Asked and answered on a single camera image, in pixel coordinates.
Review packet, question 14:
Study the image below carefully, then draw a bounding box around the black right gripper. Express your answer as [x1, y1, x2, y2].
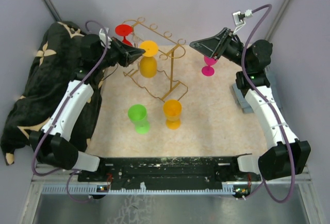
[190, 27, 250, 70]

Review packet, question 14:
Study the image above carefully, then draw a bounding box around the clear wine glass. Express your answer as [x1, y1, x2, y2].
[130, 31, 144, 47]

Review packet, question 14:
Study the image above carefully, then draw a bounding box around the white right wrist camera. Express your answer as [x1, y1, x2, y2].
[232, 9, 253, 35]

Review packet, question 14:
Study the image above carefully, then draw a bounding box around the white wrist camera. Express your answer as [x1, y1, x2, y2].
[232, 9, 253, 35]
[98, 27, 109, 44]

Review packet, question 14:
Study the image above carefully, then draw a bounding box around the orange plastic wine glass front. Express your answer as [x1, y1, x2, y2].
[163, 100, 182, 130]

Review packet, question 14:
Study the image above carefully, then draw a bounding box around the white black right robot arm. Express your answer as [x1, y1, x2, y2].
[190, 28, 311, 181]

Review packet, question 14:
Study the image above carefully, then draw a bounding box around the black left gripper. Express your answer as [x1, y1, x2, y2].
[96, 37, 145, 70]

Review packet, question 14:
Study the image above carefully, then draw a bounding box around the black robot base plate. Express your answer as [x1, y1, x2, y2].
[78, 156, 261, 197]

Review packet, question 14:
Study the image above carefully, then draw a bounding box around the orange plastic wine glass back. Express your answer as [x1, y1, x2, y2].
[140, 40, 158, 78]

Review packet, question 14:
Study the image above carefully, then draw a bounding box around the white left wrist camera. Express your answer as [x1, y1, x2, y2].
[98, 27, 109, 44]

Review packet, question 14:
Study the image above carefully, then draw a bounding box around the green plastic wine glass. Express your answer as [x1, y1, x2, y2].
[128, 104, 150, 134]

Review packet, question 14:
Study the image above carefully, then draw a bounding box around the orange plastic wine glass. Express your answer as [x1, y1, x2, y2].
[140, 40, 158, 78]
[163, 100, 182, 130]

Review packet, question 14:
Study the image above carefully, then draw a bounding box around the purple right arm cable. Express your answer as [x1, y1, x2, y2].
[236, 4, 296, 204]

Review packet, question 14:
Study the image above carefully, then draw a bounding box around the grey slotted cable duct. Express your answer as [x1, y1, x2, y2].
[41, 184, 248, 195]

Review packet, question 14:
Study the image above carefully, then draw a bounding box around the red plastic wine glass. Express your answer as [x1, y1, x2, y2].
[115, 24, 133, 46]

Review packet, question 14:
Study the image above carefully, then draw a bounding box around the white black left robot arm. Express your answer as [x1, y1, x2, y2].
[29, 34, 145, 181]

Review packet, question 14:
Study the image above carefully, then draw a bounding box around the black floral blanket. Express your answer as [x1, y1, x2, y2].
[1, 22, 106, 165]

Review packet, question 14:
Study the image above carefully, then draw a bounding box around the pink plastic wine glass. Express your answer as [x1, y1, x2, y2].
[201, 56, 218, 76]

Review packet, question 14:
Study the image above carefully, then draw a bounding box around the grey folded cloth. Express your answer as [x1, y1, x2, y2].
[231, 73, 278, 114]

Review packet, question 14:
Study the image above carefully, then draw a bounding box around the gold wire wine glass rack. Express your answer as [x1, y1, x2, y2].
[122, 17, 188, 102]

